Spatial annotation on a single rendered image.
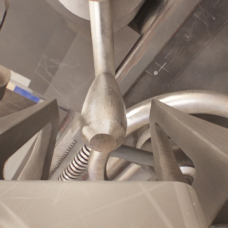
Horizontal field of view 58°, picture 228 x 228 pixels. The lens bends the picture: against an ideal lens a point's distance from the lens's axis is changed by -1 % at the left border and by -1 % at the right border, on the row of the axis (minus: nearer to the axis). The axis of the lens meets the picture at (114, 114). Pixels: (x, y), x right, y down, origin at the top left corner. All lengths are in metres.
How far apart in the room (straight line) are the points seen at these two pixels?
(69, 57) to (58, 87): 0.04
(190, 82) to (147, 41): 0.08
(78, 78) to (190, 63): 0.13
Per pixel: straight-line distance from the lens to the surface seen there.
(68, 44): 0.23
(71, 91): 0.25
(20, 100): 1.03
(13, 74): 4.36
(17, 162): 0.64
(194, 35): 0.24
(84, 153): 0.45
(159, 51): 0.23
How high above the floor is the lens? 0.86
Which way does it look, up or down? 20 degrees down
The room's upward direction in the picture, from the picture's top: 62 degrees counter-clockwise
